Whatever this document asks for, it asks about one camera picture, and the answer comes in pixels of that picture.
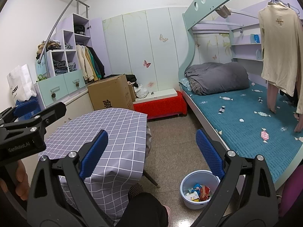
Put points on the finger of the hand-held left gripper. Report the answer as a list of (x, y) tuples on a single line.
[(54, 112), (26, 113)]

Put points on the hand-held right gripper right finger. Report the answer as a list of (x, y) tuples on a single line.
[(209, 153)]

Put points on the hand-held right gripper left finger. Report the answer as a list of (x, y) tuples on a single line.
[(94, 151)]

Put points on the white plastic bin with trash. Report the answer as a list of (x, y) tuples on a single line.
[(187, 201)]

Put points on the person's left hand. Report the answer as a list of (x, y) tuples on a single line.
[(23, 184)]

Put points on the blue bag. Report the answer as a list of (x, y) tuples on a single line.
[(26, 101)]

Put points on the mint green drawer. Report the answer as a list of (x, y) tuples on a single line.
[(51, 87), (74, 79)]

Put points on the beige low cabinet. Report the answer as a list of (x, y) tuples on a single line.
[(78, 101)]

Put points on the table with grey checked cloth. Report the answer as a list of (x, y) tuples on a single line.
[(113, 132)]

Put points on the white shopping bag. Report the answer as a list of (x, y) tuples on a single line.
[(21, 82)]

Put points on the small green object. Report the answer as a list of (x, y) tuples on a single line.
[(42, 76)]

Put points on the bed with teal sheet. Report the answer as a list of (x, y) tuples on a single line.
[(236, 123)]

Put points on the white yellow carton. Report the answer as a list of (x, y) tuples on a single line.
[(193, 195)]

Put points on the folded grey clothes pile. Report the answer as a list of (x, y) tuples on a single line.
[(59, 66)]

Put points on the folded jeans pile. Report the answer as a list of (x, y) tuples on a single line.
[(72, 66)]

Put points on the large cardboard box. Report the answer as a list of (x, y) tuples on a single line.
[(106, 92)]

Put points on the cream hanging jacket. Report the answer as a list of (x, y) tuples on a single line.
[(81, 61)]

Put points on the yellow hanging garment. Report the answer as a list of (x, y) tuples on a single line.
[(90, 63)]

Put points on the green hanging garment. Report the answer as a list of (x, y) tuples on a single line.
[(95, 62)]

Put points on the brown folded clothes pile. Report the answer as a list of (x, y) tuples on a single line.
[(48, 46)]

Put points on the black hanging jacket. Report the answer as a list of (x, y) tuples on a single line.
[(100, 63)]

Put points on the red covered low bench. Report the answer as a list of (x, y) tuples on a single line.
[(161, 106)]

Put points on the small cardboard box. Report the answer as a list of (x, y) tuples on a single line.
[(132, 93)]

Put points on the pink slipper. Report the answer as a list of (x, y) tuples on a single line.
[(167, 212)]

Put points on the person's black trouser leg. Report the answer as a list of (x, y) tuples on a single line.
[(142, 208)]

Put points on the blue checked pillow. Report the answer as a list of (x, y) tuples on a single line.
[(184, 83)]

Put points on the white plastic bag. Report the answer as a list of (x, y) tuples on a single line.
[(141, 91)]

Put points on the grey duvet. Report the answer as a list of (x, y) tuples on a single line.
[(217, 78)]

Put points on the white cubby shelf unit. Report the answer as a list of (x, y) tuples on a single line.
[(61, 34)]

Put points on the black clothes pile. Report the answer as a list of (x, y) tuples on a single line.
[(131, 78)]

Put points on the pink hanging pants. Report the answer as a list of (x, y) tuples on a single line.
[(272, 97)]

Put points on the folded black clothes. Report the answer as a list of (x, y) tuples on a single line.
[(79, 29)]

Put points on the pale pink butterfly sticker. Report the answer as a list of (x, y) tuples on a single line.
[(151, 84)]

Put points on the purple cloth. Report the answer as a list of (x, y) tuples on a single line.
[(292, 194)]

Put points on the black hanging garment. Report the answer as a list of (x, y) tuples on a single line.
[(290, 97)]

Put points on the small orange butterfly sticker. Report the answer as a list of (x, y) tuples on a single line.
[(197, 44)]

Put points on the grey metal handrail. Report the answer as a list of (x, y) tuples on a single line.
[(81, 2)]

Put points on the blue packet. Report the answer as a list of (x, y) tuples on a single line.
[(256, 38)]

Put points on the beige hanging sweater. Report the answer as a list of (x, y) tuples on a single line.
[(277, 47)]

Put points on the brown cloth bundle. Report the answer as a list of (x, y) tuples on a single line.
[(223, 11)]

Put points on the lavender wall shelf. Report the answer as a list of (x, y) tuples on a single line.
[(248, 59)]

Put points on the maroon butterfly wall sticker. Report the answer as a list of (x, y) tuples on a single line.
[(146, 63)]

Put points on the beige butterfly wall sticker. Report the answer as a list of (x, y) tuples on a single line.
[(163, 38)]

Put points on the metal clothes rail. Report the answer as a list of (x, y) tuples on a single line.
[(246, 15)]

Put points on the mint bunk bed frame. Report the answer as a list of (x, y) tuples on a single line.
[(213, 2)]

